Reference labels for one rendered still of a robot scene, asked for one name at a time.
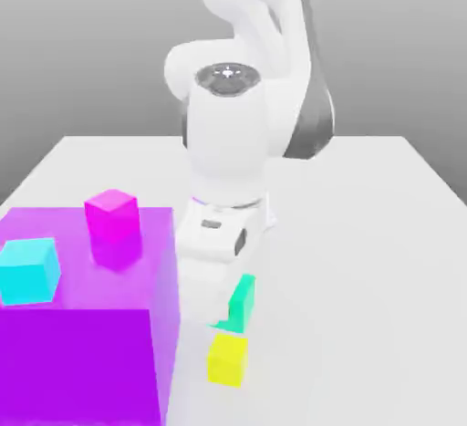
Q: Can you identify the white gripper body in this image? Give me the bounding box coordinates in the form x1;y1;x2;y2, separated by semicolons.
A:
177;256;237;325

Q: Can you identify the small yellow cube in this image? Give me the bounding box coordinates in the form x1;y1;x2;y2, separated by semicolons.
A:
206;332;250;390

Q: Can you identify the small magenta cube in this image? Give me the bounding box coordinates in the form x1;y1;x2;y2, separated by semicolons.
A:
88;236;144;274
84;188;140;245

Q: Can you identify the small cyan cube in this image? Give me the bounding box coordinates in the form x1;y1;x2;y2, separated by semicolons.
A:
0;237;62;307

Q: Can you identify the large purple box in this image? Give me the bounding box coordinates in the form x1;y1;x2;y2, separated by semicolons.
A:
0;206;182;426

